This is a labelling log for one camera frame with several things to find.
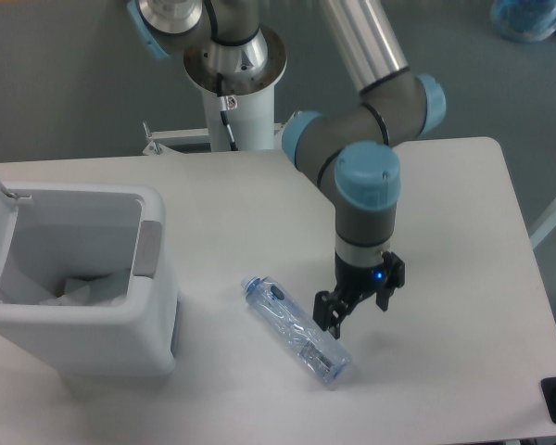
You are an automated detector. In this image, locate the blue plastic bag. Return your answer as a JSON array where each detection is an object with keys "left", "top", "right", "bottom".
[{"left": 489, "top": 0, "right": 556, "bottom": 44}]

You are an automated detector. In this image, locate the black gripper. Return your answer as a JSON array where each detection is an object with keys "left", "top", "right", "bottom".
[{"left": 312, "top": 251, "right": 405, "bottom": 339}]

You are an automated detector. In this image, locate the clear plastic water bottle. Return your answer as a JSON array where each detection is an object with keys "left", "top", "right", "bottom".
[{"left": 241, "top": 275, "right": 352, "bottom": 385}]

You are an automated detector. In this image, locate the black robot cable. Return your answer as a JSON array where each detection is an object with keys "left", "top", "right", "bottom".
[{"left": 215, "top": 72, "right": 239, "bottom": 152}]

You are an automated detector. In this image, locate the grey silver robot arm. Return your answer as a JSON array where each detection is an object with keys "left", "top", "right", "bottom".
[{"left": 127, "top": 1, "right": 446, "bottom": 337}]

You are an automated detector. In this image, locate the white pedestal base frame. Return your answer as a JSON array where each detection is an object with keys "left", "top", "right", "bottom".
[{"left": 141, "top": 109, "right": 312, "bottom": 156}]

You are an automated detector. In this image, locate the white trash can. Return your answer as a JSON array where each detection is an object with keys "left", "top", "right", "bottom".
[{"left": 0, "top": 182, "right": 179, "bottom": 375}]

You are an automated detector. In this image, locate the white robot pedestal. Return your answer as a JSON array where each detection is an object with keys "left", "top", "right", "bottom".
[{"left": 183, "top": 25, "right": 287, "bottom": 152}]

